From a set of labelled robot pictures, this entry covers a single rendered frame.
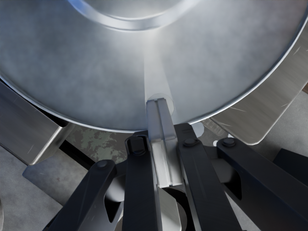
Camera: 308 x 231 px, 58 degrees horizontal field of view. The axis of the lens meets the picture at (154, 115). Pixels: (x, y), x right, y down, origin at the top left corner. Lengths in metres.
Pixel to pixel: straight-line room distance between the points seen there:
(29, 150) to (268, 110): 0.24
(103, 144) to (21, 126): 0.10
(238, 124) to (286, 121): 0.88
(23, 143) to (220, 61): 0.22
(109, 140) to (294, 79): 0.23
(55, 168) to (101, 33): 0.22
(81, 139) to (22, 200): 0.82
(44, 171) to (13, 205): 0.80
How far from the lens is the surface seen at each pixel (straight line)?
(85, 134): 0.37
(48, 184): 0.40
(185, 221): 1.09
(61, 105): 0.23
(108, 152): 0.37
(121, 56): 0.22
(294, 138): 1.13
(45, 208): 1.15
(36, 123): 0.32
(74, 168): 0.38
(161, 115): 0.17
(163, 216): 0.41
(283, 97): 0.24
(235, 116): 0.23
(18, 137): 0.33
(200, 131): 0.36
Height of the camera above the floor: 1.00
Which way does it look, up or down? 88 degrees down
